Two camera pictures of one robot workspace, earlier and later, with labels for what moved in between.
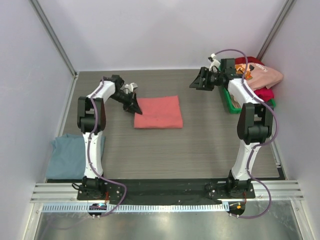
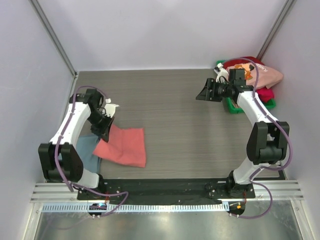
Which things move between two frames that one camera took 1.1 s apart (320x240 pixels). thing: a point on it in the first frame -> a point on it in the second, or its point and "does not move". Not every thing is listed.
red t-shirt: (265, 94) does not move
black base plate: (164, 190) does not move
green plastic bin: (233, 104) does not move
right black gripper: (204, 79) -> (210, 90)
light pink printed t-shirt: (258, 75) does not move
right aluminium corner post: (274, 29) does not move
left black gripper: (134, 107) -> (100, 131)
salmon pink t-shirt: (159, 112) -> (125, 145)
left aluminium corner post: (53, 34) does not move
